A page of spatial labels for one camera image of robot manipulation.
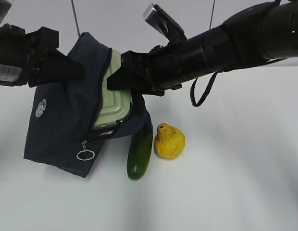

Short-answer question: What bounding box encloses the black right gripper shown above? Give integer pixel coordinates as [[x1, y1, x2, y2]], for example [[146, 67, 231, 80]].
[[107, 46, 182, 116]]

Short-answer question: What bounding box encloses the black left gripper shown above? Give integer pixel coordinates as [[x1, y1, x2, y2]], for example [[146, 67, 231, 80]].
[[0, 24, 85, 87]]

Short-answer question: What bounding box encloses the glass container with green lid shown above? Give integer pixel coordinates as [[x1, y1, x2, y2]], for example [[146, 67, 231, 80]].
[[92, 49, 133, 130]]

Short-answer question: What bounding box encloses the green cucumber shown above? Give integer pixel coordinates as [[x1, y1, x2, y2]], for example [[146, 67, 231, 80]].
[[126, 126, 153, 180]]

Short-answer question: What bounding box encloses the yellow pear-shaped gourd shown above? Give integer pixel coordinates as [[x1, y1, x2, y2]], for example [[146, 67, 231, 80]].
[[154, 123, 186, 160]]

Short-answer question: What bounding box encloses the dark navy fabric lunch bag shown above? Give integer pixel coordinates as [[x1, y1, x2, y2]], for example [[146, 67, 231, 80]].
[[24, 33, 153, 178]]

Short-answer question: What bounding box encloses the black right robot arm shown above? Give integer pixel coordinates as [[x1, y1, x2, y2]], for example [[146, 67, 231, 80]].
[[107, 0, 298, 107]]

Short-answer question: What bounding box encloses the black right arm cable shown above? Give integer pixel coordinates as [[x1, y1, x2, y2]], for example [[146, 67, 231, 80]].
[[190, 71, 219, 107]]

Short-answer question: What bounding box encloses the silver zipper pull ring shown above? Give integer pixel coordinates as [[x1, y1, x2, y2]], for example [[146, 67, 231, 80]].
[[76, 139, 95, 161]]

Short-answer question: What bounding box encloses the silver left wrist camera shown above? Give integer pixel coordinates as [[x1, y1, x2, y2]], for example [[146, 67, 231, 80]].
[[0, 0, 14, 24]]

